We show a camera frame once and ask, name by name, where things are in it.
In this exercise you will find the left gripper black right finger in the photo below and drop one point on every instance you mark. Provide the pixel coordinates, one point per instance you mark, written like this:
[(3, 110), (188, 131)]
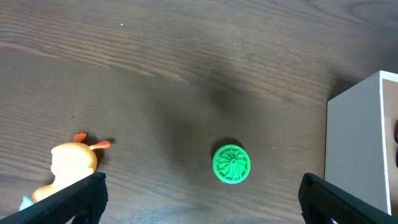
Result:
[(323, 202)]

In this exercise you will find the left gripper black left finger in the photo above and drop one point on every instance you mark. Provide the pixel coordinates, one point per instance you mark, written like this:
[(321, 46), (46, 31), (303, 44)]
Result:
[(82, 202)]

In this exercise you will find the orange rubber duck toy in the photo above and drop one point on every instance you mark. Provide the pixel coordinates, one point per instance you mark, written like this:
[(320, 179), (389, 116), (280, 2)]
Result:
[(71, 162)]

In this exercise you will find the white cardboard box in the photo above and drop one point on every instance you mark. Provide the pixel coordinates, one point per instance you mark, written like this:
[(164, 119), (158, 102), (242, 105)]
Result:
[(361, 141)]

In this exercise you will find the green round disc toy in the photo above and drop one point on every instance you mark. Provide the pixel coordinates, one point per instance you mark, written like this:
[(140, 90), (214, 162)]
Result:
[(231, 164)]

